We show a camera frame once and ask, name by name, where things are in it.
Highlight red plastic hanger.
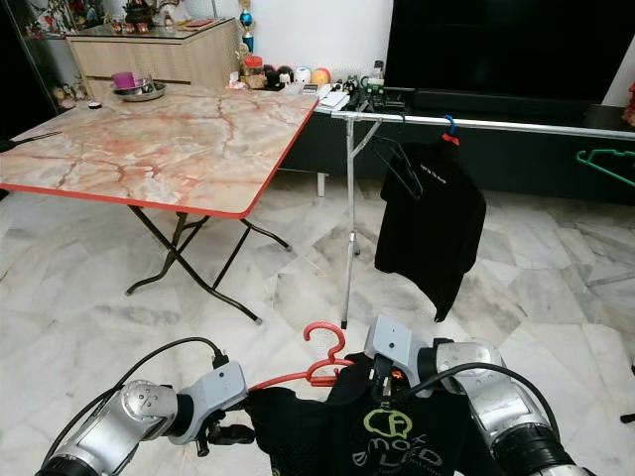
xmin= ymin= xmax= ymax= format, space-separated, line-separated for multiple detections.
xmin=246 ymin=322 xmax=358 ymax=392

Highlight black shirt with green logo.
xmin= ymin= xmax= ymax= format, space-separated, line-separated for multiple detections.
xmin=243 ymin=349 xmax=507 ymax=476

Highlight green hanger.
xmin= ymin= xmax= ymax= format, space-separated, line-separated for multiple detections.
xmin=575 ymin=147 xmax=635 ymax=189

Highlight black TV console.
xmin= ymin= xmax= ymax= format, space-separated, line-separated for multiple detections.
xmin=278 ymin=87 xmax=635 ymax=206

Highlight white paper stack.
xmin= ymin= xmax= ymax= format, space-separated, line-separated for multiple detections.
xmin=316 ymin=84 xmax=353 ymax=112

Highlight marble pattern folding table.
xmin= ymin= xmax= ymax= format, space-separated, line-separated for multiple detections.
xmin=0 ymin=87 xmax=320 ymax=326

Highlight black soundbar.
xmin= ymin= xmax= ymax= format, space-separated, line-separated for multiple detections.
xmin=412 ymin=89 xmax=601 ymax=112

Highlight black plush toy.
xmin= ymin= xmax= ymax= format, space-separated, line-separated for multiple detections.
xmin=266 ymin=65 xmax=295 ymax=90

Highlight black scissors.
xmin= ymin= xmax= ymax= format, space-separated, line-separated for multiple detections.
xmin=0 ymin=133 xmax=53 ymax=155

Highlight red lid jar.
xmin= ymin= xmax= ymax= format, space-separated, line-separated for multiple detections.
xmin=242 ymin=56 xmax=266 ymax=90

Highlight metal bowl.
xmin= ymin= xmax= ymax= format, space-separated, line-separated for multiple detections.
xmin=111 ymin=83 xmax=168 ymax=104

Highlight black television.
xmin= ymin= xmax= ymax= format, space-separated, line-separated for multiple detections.
xmin=385 ymin=0 xmax=635 ymax=105

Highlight pink plush dolls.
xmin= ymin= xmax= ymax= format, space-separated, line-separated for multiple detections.
xmin=50 ymin=82 xmax=90 ymax=110

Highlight wooden drawer cabinet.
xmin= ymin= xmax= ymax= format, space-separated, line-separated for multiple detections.
xmin=64 ymin=20 xmax=239 ymax=98

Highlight blue gold trophy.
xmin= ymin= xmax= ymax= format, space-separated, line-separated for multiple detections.
xmin=238 ymin=0 xmax=256 ymax=54

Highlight glass display cabinet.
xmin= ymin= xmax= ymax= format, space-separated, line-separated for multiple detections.
xmin=0 ymin=0 xmax=100 ymax=112

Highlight dark teapot figurine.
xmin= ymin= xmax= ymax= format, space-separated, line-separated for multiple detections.
xmin=122 ymin=0 xmax=157 ymax=29

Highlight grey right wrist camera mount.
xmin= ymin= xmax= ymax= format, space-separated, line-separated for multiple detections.
xmin=362 ymin=316 xmax=436 ymax=385

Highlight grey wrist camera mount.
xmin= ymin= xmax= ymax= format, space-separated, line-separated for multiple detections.
xmin=362 ymin=316 xmax=436 ymax=385
xmin=164 ymin=361 xmax=250 ymax=444

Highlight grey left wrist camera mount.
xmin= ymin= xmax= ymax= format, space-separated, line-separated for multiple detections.
xmin=164 ymin=361 xmax=250 ymax=444

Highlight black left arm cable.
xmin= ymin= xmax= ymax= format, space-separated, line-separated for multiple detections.
xmin=45 ymin=337 xmax=227 ymax=476

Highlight black wire hanger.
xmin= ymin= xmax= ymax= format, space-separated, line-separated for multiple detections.
xmin=372 ymin=137 xmax=425 ymax=201

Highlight silver clothes rail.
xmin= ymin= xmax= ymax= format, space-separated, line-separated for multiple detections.
xmin=332 ymin=109 xmax=635 ymax=328

